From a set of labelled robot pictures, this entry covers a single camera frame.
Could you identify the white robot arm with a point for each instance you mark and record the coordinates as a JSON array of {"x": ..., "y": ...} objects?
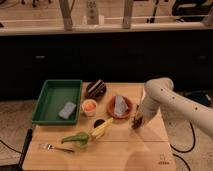
[{"x": 160, "y": 91}]

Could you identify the small black round bowl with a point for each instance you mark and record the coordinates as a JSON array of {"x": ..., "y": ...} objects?
[{"x": 98, "y": 122}]

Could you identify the green plastic tray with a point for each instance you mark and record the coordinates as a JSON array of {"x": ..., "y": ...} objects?
[{"x": 54, "y": 95}]

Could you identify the black tool handle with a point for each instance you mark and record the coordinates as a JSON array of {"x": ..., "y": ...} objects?
[{"x": 27, "y": 141}]

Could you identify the wooden post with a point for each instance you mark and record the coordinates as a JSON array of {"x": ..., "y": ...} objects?
[
  {"x": 65, "y": 11},
  {"x": 128, "y": 9}
]

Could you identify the green pepper toy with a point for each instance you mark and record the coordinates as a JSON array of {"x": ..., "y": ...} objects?
[{"x": 80, "y": 138}]

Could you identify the chocolate layer cake slice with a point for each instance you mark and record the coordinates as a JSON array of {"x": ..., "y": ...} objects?
[{"x": 96, "y": 90}]

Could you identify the white cup with orange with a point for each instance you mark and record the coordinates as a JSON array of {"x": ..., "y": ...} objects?
[{"x": 89, "y": 107}]

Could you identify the left wooden post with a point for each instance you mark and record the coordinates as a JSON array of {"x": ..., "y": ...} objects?
[{"x": 65, "y": 11}]

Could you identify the dark purple grape bunch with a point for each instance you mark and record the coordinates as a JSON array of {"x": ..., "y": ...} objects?
[{"x": 137, "y": 122}]

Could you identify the grey blue sponge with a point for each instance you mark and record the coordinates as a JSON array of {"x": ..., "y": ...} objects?
[{"x": 67, "y": 110}]

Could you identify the silver fork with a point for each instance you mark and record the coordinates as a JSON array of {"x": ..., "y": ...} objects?
[{"x": 51, "y": 147}]

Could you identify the grey folded cloth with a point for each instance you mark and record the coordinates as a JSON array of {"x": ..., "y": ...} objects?
[{"x": 120, "y": 106}]

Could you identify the right wooden post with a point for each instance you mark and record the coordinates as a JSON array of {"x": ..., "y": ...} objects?
[{"x": 128, "y": 9}]

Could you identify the orange brown plate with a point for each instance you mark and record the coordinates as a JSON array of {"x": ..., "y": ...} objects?
[{"x": 111, "y": 106}]

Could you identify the yellow banana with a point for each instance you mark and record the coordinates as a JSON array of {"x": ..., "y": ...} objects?
[{"x": 98, "y": 131}]

